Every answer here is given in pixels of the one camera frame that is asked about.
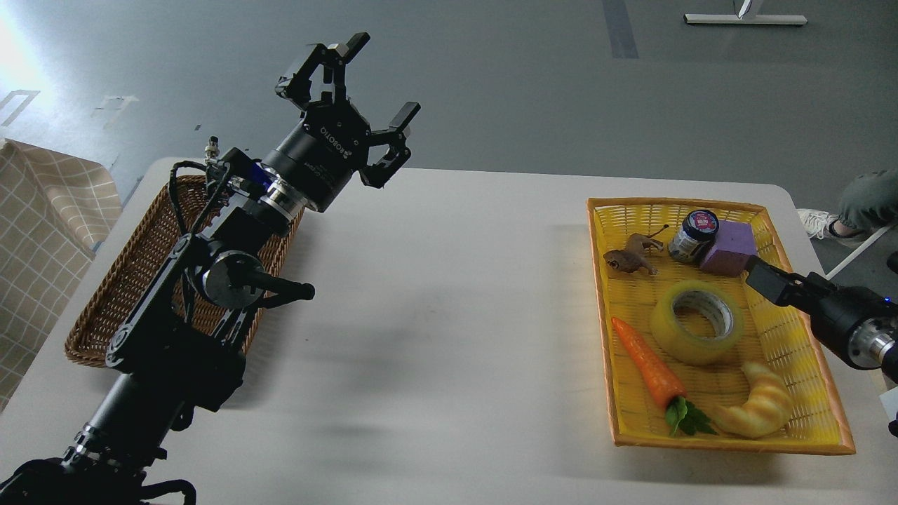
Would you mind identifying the white metal stand base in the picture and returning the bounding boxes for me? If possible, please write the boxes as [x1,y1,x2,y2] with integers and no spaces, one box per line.
[683,1,807,27]

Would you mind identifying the purple foam block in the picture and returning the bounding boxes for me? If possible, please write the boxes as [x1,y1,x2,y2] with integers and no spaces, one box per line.
[699,220,758,277]

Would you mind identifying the toy croissant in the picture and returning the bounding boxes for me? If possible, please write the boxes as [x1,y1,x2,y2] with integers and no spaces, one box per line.
[709,361,794,439]

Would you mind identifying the small dark glass jar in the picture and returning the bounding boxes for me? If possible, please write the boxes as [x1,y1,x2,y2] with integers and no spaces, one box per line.
[668,210,719,264]

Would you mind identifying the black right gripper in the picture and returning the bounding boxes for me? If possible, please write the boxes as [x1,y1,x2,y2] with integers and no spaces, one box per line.
[745,256,890,370]

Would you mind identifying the brown toy animal figure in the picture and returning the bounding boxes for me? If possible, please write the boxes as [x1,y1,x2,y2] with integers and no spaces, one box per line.
[602,224,669,277]

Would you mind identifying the brown wicker basket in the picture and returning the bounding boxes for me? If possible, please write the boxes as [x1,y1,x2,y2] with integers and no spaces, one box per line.
[64,175,304,368]

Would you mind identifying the yellow tape roll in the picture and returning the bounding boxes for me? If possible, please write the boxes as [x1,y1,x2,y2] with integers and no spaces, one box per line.
[649,281,744,365]

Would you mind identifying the yellow woven tray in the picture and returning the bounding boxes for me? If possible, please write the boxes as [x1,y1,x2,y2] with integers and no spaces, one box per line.
[587,197,855,456]

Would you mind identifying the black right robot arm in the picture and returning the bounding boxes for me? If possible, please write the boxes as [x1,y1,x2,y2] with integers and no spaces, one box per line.
[744,256,897,382]

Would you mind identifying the orange toy carrot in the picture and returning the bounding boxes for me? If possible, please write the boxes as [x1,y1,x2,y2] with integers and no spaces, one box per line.
[610,317,716,437]

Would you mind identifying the beige checkered cloth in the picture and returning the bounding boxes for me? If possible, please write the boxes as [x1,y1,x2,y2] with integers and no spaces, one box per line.
[1,140,122,407]

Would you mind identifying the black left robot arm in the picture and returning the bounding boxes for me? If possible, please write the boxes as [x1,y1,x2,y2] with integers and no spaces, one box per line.
[2,32,420,504]

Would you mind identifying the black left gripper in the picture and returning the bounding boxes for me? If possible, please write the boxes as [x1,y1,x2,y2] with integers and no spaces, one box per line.
[261,32,422,213]

